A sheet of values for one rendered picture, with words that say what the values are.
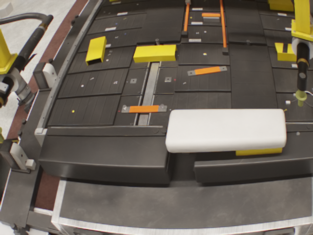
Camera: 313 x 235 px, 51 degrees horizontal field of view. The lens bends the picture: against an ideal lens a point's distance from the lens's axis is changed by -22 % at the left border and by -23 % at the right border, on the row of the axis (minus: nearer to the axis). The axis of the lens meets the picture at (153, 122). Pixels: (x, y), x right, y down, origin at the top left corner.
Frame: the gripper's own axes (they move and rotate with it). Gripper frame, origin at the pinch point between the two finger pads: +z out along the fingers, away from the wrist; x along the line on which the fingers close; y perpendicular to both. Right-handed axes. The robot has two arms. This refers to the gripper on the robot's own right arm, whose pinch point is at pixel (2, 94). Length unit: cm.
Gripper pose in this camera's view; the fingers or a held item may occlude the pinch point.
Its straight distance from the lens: 108.3
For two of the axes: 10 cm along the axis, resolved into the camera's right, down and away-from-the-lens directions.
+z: 9.3, 3.4, 1.3
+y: -1.9, 7.6, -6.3
